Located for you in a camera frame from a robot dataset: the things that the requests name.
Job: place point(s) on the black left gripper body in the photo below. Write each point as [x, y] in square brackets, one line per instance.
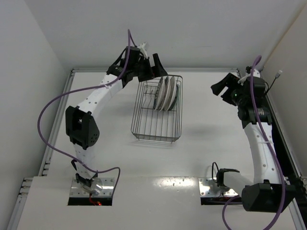
[146, 70]

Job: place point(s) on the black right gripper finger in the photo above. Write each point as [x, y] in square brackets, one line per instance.
[227, 95]
[229, 81]

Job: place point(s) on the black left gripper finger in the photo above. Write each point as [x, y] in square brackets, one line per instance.
[158, 69]
[145, 73]

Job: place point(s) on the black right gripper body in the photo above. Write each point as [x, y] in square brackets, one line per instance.
[227, 86]

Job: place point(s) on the white black rimmed plate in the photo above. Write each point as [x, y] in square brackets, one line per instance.
[170, 93]

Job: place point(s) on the small blue patterned plate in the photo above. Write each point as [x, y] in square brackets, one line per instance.
[175, 98]

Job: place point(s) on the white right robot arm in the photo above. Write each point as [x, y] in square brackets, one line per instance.
[266, 192]

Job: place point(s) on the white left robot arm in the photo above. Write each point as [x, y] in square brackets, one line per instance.
[80, 121]

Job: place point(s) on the grey wire dish rack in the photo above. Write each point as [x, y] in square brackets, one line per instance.
[154, 125]

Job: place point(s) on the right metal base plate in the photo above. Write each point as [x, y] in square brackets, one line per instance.
[209, 189]

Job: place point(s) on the metal base plate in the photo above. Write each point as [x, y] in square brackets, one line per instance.
[101, 188]
[209, 189]

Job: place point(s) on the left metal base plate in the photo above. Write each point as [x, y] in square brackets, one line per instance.
[101, 188]

